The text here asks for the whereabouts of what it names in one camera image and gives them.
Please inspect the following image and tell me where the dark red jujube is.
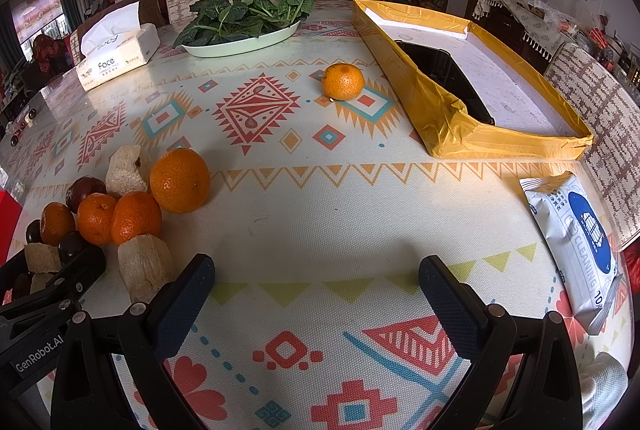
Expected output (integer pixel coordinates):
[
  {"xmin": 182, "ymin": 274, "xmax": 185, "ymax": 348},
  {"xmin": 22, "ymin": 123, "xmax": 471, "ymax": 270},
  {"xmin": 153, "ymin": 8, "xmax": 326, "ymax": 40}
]
[{"xmin": 58, "ymin": 231, "xmax": 91, "ymax": 265}]

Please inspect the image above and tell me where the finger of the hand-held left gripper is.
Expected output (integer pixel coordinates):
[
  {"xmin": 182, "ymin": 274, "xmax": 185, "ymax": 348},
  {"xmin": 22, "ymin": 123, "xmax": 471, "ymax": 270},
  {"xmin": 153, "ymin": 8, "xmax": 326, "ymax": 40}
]
[
  {"xmin": 0, "ymin": 244, "xmax": 107, "ymax": 317},
  {"xmin": 0, "ymin": 251, "xmax": 28, "ymax": 281}
]

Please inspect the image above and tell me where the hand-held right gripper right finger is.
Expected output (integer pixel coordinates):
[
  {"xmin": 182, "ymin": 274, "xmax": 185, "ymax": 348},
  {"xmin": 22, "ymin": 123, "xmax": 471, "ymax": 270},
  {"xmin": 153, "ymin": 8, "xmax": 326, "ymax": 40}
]
[{"xmin": 419, "ymin": 255, "xmax": 585, "ymax": 430}]

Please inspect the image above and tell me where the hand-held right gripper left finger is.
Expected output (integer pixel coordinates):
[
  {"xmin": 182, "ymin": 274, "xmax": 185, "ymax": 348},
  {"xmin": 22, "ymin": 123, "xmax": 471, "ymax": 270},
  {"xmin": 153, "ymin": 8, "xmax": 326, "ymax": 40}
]
[{"xmin": 50, "ymin": 254, "xmax": 217, "ymax": 430}]

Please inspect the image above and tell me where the patterned tablecloth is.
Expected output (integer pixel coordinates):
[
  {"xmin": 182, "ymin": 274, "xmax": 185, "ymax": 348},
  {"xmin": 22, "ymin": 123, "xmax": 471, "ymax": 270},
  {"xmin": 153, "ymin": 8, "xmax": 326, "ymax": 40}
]
[{"xmin": 0, "ymin": 0, "xmax": 636, "ymax": 430}]

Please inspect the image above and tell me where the peeled white sugarcane piece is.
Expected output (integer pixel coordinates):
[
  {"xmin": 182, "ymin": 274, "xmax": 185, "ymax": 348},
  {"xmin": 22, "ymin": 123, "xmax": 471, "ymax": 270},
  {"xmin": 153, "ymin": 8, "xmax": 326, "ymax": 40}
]
[
  {"xmin": 29, "ymin": 272, "xmax": 56, "ymax": 295},
  {"xmin": 105, "ymin": 145, "xmax": 152, "ymax": 199}
]

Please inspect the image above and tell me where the red box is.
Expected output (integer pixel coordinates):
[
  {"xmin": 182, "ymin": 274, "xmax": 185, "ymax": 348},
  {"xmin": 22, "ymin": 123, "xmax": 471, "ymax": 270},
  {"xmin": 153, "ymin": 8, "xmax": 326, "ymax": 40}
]
[{"xmin": 0, "ymin": 190, "xmax": 22, "ymax": 271}]

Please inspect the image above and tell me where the wet wipes packet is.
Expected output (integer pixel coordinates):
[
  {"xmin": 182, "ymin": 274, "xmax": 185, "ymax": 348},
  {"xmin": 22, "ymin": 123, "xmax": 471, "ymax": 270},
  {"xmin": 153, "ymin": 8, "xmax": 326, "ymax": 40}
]
[{"xmin": 518, "ymin": 171, "xmax": 626, "ymax": 336}]

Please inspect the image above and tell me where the pale green oval plate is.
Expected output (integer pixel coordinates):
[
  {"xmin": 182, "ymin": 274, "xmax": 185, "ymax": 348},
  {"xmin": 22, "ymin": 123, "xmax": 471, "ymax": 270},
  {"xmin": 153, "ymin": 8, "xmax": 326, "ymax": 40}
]
[{"xmin": 180, "ymin": 20, "xmax": 301, "ymax": 58}]

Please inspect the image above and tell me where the white candy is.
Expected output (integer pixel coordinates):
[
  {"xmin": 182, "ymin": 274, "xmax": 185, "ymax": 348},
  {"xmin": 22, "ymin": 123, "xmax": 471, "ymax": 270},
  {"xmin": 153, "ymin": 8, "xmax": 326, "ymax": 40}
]
[
  {"xmin": 24, "ymin": 241, "xmax": 63, "ymax": 274},
  {"xmin": 117, "ymin": 234, "xmax": 175, "ymax": 305}
]

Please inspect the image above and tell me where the plate of green leaves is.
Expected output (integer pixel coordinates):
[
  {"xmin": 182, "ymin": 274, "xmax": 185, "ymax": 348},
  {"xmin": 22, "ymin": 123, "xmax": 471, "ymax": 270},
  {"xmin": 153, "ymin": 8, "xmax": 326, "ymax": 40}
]
[{"xmin": 172, "ymin": 0, "xmax": 317, "ymax": 49}]

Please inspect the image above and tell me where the small mandarin orange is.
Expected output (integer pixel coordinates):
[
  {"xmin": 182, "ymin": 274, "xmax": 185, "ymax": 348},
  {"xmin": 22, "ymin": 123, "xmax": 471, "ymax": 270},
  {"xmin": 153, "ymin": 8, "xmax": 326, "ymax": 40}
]
[{"xmin": 321, "ymin": 63, "xmax": 365, "ymax": 101}]

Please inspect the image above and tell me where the large red jujube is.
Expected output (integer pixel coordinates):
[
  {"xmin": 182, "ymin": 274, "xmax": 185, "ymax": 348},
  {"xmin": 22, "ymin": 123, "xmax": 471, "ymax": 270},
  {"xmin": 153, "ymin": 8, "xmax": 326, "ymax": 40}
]
[{"xmin": 65, "ymin": 176, "xmax": 107, "ymax": 214}]

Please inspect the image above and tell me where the white cloth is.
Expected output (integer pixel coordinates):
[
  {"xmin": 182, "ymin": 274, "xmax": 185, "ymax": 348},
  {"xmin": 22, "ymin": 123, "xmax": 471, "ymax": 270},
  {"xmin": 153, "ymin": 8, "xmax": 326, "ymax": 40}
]
[{"xmin": 582, "ymin": 352, "xmax": 630, "ymax": 430}]

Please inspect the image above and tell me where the white fringed table cover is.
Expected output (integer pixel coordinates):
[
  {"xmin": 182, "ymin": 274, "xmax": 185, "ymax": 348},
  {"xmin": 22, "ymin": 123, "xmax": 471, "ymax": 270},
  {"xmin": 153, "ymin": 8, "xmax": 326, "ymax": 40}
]
[{"xmin": 471, "ymin": 0, "xmax": 601, "ymax": 60}]

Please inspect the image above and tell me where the chair with patterned cover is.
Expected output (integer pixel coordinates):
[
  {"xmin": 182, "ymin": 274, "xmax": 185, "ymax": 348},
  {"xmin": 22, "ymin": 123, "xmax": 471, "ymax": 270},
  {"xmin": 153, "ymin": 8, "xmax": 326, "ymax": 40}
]
[{"xmin": 542, "ymin": 41, "xmax": 640, "ymax": 251}]

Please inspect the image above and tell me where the white tissue box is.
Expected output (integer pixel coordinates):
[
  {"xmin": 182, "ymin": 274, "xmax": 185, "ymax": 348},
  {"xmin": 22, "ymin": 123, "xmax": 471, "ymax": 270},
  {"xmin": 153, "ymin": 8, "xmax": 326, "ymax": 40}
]
[{"xmin": 75, "ymin": 1, "xmax": 161, "ymax": 91}]

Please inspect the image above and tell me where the yellow taped foam box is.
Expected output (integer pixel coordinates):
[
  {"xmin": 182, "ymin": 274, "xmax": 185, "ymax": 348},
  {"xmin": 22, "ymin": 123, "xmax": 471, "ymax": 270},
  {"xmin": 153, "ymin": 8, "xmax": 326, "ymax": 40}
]
[{"xmin": 351, "ymin": 0, "xmax": 595, "ymax": 161}]

